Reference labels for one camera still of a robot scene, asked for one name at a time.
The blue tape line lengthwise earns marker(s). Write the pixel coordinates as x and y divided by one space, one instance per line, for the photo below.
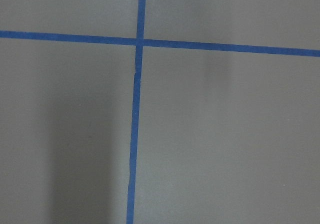
135 114

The blue tape line crosswise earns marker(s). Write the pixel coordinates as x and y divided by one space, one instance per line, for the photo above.
159 43

